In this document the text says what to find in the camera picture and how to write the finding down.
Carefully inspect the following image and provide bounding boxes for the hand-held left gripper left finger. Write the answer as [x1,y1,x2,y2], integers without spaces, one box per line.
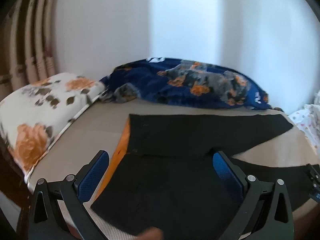
[28,150,110,240]

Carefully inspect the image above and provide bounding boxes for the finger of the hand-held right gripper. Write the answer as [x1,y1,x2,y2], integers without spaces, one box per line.
[305,164,320,201]

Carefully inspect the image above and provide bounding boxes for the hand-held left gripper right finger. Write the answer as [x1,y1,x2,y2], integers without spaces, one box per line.
[212,151,294,240]

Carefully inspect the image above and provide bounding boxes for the black pants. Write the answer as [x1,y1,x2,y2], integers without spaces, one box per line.
[90,114,320,240]

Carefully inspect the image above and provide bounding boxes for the orange cloth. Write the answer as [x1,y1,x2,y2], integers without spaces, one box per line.
[99,120,132,198]

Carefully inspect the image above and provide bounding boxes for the beige bed mattress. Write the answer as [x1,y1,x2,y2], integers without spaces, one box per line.
[24,97,320,240]

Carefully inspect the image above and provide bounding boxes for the white dotted cloth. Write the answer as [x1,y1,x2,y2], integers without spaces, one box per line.
[289,104,320,157]

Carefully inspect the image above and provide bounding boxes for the white orange floral pillow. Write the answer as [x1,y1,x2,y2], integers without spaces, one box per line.
[0,72,106,181]

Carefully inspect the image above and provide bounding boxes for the blue floral blanket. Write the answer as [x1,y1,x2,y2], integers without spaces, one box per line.
[99,57,271,111]

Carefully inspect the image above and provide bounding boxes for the beige curtain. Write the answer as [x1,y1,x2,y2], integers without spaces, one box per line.
[0,0,62,102]

